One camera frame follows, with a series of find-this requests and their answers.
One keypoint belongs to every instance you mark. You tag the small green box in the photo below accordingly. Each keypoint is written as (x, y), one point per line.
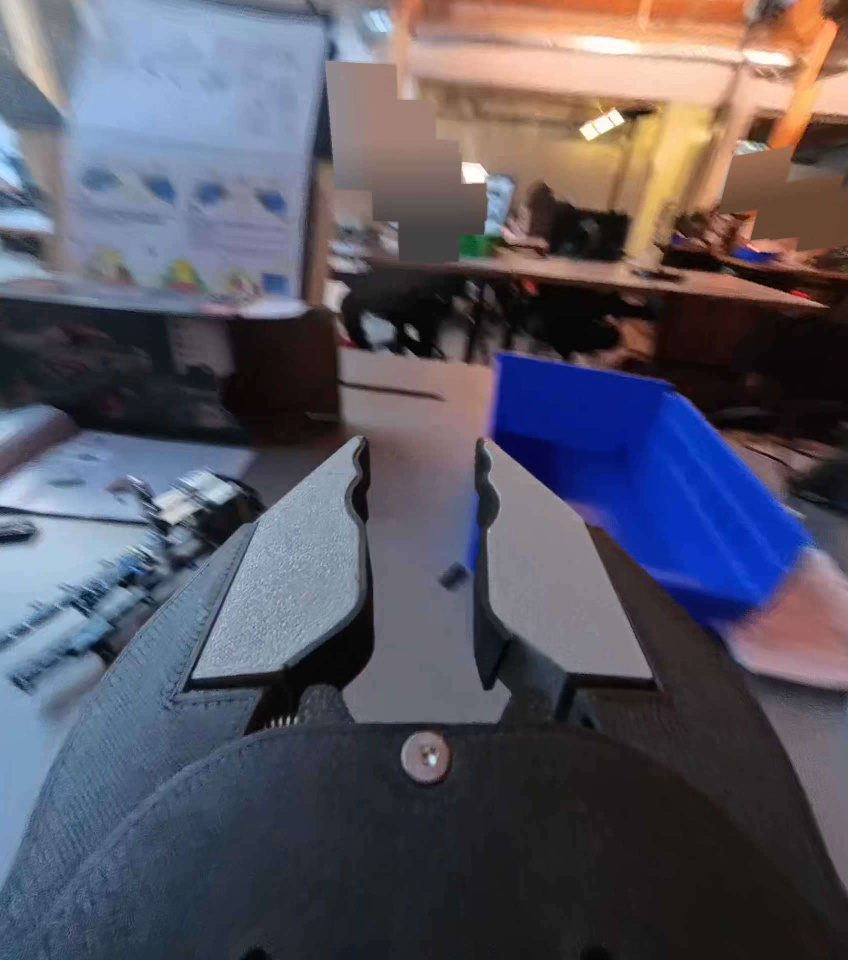
(479, 247)

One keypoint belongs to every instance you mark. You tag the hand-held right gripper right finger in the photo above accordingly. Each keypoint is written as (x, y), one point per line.
(566, 592)

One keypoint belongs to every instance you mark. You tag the black lego set box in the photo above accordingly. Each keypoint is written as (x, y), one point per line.
(131, 360)

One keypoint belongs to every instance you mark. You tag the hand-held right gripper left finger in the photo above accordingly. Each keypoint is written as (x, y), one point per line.
(281, 577)

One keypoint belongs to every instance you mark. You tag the small black lego piece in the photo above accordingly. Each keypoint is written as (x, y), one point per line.
(454, 576)

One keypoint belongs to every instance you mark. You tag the open lego instruction booklet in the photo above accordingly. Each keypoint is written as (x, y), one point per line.
(94, 472)

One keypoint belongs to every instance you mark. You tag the long wooden desk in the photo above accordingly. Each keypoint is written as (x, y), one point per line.
(694, 285)

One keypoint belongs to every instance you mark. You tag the black curved lego beam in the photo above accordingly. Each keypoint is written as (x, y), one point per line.
(4, 534)

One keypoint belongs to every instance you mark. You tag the grey and black lego assembly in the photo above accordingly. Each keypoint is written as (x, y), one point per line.
(124, 577)

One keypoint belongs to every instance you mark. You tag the blue plastic bin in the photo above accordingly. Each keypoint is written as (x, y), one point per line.
(641, 480)

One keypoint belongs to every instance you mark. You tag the black computer monitor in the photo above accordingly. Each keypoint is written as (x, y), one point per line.
(590, 234)

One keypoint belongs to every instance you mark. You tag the white poster board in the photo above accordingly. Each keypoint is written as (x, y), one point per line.
(191, 135)

